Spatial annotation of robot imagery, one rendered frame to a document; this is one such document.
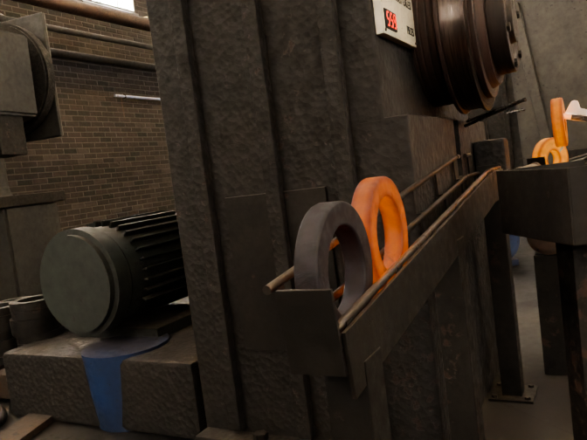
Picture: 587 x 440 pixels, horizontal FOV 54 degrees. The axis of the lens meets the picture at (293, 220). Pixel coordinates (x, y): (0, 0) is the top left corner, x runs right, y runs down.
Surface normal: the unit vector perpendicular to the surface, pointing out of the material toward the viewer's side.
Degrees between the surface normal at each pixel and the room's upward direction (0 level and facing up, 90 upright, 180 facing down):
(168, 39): 90
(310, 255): 68
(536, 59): 90
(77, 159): 90
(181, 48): 90
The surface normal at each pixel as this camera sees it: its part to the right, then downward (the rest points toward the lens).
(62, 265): -0.47, 0.13
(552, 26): -0.66, 0.15
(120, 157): 0.88, -0.07
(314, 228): -0.42, -0.61
